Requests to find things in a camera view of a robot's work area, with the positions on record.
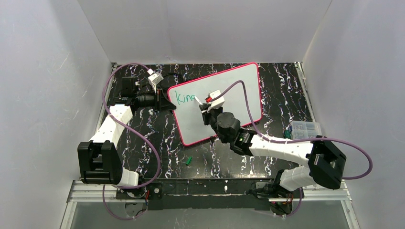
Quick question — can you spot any pink framed whiteboard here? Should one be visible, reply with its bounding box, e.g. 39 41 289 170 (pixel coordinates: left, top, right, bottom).
168 62 263 146

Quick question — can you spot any white green whiteboard marker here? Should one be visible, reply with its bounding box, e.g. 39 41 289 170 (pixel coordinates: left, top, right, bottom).
194 96 203 105

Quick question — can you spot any green marker cap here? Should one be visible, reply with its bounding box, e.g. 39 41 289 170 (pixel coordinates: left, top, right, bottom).
186 157 192 166

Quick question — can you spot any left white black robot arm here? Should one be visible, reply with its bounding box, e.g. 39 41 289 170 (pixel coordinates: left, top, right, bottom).
77 73 176 188

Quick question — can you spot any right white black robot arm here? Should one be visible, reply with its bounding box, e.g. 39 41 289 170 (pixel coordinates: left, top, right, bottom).
199 104 346 192

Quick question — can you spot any black clip on whiteboard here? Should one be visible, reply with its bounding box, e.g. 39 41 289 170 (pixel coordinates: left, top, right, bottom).
209 136 217 145

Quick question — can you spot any clear plastic screw box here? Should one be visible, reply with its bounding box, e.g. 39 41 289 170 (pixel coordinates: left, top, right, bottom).
288 121 322 140

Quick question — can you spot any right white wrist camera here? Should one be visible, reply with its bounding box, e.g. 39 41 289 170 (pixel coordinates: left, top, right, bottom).
205 90 225 113

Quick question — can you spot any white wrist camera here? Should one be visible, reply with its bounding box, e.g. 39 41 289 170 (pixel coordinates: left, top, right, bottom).
147 69 164 92
205 90 225 113

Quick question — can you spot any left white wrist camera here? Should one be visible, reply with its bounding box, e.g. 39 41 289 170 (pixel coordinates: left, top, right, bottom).
147 69 164 92

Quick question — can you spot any black cable behind whiteboard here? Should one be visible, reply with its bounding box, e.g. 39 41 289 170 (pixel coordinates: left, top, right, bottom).
161 73 197 86

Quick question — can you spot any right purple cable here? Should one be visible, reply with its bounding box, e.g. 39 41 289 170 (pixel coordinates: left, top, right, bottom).
210 80 373 180

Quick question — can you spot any purple cable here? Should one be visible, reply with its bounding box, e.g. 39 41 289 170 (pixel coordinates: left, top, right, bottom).
210 80 373 180
102 62 162 221

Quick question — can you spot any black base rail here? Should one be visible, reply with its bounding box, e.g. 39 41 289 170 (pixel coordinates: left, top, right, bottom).
110 177 295 212

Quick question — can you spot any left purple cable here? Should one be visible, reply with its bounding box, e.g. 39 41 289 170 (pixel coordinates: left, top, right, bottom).
102 62 162 221

